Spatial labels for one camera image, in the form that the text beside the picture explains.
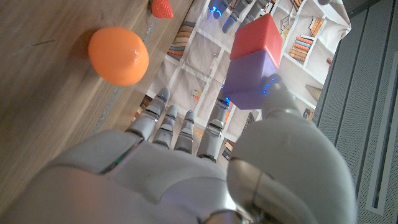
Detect purple magnetic cube block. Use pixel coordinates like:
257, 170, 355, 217
222, 49, 280, 111

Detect printed bookshelf backdrop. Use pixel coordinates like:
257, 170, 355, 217
124, 0, 352, 162

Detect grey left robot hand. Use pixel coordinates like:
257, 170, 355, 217
207, 0, 332, 34

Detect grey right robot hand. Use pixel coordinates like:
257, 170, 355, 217
0, 73, 358, 224

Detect red magnetic cube block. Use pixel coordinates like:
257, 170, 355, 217
229, 12, 284, 70

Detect orange ball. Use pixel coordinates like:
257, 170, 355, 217
88, 26, 150, 87

